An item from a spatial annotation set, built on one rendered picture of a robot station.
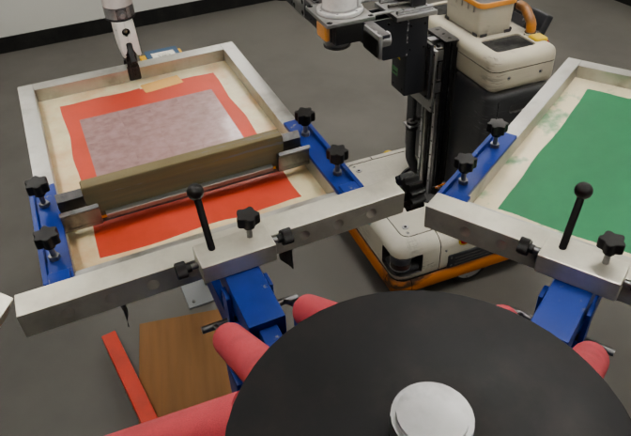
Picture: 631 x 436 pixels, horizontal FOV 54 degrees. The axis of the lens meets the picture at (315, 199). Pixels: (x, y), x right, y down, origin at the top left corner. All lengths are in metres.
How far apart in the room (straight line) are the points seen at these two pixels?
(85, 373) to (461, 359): 1.93
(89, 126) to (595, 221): 1.16
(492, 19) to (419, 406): 1.80
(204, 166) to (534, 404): 0.89
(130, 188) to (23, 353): 1.37
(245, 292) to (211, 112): 0.70
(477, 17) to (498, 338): 1.68
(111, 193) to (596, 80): 1.28
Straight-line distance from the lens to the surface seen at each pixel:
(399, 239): 2.25
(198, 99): 1.66
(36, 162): 1.48
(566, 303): 1.02
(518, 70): 2.11
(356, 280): 2.49
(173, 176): 1.26
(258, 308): 0.97
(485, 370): 0.55
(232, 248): 1.01
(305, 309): 0.89
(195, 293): 2.50
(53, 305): 1.06
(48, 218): 1.29
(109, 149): 1.52
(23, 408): 2.37
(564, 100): 1.75
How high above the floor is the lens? 1.74
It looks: 37 degrees down
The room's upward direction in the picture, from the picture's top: 3 degrees counter-clockwise
